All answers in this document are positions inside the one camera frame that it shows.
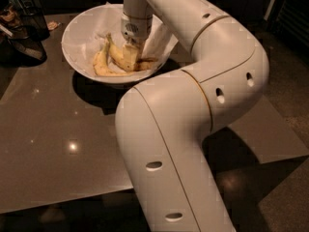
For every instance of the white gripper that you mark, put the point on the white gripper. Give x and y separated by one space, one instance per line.
136 28

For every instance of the spotted banana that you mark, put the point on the spotted banana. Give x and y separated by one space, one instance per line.
128 57

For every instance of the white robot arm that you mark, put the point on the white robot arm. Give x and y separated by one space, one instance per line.
161 122

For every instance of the yellow left banana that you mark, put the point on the yellow left banana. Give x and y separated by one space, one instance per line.
100 62

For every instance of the white bowl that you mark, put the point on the white bowl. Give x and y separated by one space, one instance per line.
77 39

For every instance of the white paper liner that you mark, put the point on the white paper liner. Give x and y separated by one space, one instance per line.
157 39

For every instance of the small crumpled wrapper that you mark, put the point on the small crumpled wrapper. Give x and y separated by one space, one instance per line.
52 25

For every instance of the black mesh basket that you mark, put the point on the black mesh basket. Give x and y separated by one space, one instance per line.
19 43

